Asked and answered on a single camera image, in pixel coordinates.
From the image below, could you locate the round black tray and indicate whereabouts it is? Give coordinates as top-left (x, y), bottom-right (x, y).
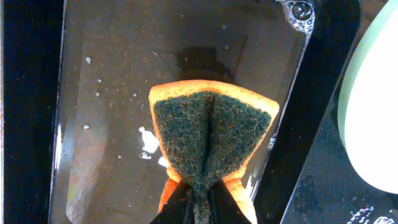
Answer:
top-left (279, 71), bottom-right (398, 224)

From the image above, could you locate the light blue plate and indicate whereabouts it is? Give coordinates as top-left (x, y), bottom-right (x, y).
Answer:
top-left (338, 0), bottom-right (397, 194)

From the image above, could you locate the rectangular black water tray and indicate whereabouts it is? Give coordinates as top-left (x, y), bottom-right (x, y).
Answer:
top-left (1, 1), bottom-right (363, 223)

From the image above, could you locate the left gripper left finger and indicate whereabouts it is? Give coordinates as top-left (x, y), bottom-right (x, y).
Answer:
top-left (150, 182), bottom-right (195, 224)

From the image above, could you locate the orange green scrub sponge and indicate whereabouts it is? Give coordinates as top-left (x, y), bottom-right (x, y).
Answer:
top-left (149, 80), bottom-right (279, 223)

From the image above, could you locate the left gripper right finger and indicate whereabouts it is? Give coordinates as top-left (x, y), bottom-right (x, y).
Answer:
top-left (208, 180), bottom-right (250, 224)

